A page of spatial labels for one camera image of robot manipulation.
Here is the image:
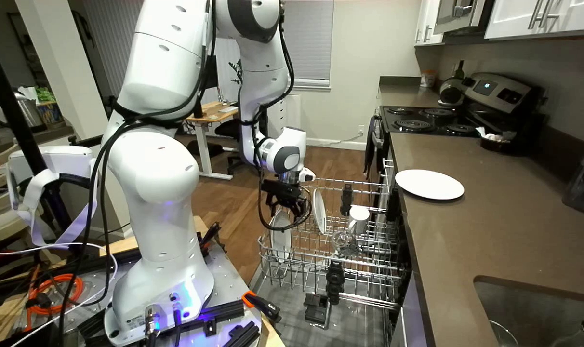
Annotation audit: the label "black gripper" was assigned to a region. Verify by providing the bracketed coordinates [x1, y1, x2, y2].
[263, 179, 315, 231]

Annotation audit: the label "black plastic rack clip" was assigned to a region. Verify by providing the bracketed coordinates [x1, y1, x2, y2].
[340, 181, 355, 217]
[324, 258, 348, 304]

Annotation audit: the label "white mug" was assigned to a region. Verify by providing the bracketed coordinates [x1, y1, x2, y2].
[348, 202, 373, 236]

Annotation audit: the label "black clamp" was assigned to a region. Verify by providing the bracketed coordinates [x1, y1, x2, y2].
[197, 219, 224, 258]

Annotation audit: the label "black office chair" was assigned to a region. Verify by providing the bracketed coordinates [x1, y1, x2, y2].
[215, 117, 263, 177]

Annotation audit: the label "robot mounting table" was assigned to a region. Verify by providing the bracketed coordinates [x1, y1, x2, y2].
[78, 236, 288, 347]

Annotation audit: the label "wooden desk white legs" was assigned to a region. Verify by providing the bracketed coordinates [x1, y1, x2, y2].
[182, 100, 242, 183]

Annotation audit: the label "open dishwasher door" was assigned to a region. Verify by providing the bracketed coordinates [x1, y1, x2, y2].
[251, 267, 404, 347]

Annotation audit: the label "wooden board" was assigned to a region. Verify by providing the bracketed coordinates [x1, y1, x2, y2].
[97, 213, 211, 258]

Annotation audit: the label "black steel stove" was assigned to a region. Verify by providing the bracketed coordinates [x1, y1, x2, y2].
[365, 71, 548, 183]

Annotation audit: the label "black dish with white cloth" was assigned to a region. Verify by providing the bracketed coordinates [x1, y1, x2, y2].
[475, 123, 523, 156]

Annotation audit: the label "black range hood microwave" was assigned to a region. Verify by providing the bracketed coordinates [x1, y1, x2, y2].
[434, 0, 494, 36]

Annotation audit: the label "steel kitchen sink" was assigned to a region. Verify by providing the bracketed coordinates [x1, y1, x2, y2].
[473, 275, 584, 347]

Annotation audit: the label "black metal pole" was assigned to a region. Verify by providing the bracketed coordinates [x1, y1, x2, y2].
[0, 26, 76, 233]

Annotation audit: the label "white upper kitchen cabinet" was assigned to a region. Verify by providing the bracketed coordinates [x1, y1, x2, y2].
[483, 0, 584, 42]

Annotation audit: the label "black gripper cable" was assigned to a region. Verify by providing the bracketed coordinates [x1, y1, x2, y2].
[255, 127, 315, 233]

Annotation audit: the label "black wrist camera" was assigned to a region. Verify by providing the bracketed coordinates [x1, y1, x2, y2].
[259, 177, 284, 194]

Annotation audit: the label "orange black handled screwdriver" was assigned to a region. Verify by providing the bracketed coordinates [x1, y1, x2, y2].
[242, 289, 284, 325]

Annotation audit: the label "metal wire dishwasher rack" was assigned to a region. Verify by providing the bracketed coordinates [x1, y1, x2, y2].
[257, 157, 413, 312]

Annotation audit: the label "pale lavender strap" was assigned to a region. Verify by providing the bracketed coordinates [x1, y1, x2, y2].
[14, 165, 103, 250]

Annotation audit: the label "white cable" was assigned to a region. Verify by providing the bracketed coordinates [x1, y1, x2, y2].
[0, 240, 124, 347]

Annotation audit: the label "orange cable coil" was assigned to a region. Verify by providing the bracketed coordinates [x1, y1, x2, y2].
[26, 271, 87, 317]

